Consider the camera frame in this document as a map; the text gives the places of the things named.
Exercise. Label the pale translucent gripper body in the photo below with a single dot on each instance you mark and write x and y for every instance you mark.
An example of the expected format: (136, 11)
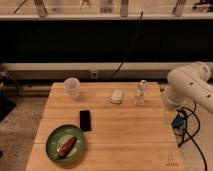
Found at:
(169, 114)

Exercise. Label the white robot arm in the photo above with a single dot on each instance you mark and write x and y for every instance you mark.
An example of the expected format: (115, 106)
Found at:
(187, 82)

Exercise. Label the blue device on floor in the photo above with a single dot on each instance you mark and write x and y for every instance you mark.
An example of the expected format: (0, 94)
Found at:
(178, 121)

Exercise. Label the clear plastic water bottle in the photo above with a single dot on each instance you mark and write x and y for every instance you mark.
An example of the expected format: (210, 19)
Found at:
(140, 92)

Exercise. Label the small white box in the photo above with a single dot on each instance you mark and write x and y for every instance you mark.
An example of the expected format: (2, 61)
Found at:
(116, 96)

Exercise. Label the black smartphone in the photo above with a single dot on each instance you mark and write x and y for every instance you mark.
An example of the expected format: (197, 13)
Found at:
(85, 120)

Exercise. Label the clear plastic cup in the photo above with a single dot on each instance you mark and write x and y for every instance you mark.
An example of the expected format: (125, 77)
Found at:
(72, 86)

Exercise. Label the brown sausage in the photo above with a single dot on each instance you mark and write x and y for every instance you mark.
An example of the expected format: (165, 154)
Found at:
(67, 147)

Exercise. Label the green plate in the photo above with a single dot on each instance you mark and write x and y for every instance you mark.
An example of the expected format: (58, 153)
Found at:
(58, 137)

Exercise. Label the white wall outlet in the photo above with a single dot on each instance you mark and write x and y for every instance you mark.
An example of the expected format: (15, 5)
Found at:
(94, 74)

